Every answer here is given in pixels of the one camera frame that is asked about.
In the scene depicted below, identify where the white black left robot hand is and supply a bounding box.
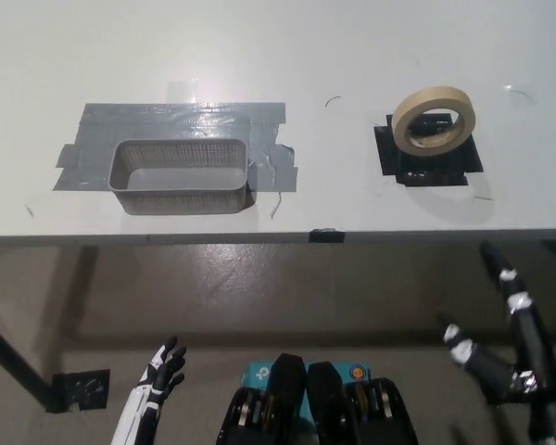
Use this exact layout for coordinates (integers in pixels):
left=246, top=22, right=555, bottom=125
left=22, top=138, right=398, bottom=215
left=110, top=336, right=188, bottom=445

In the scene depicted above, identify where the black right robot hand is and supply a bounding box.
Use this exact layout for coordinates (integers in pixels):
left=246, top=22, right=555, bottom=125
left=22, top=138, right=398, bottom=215
left=437, top=241, right=556, bottom=445

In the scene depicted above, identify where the beige masking tape roll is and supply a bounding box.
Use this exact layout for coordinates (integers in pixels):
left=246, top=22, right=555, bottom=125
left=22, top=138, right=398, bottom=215
left=391, top=85, right=477, bottom=157

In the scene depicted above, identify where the black robot torso teal top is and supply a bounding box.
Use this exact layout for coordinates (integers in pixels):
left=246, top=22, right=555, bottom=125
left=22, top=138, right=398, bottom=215
left=217, top=352, right=418, bottom=445

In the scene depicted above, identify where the small grey mesh container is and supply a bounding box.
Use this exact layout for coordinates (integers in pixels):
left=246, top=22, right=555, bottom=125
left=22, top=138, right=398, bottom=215
left=106, top=137, right=254, bottom=217

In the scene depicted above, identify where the black tape square patch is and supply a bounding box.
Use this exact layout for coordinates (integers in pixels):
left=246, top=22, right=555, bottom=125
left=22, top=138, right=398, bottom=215
left=373, top=109, right=486, bottom=187

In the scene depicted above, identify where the black metal table leg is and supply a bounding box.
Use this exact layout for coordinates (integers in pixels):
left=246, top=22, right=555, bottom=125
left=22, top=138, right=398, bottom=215
left=0, top=314, right=57, bottom=412

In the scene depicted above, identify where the grey duct tape patch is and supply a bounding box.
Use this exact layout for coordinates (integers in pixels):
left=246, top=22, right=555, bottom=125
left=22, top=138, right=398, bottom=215
left=51, top=101, right=299, bottom=194

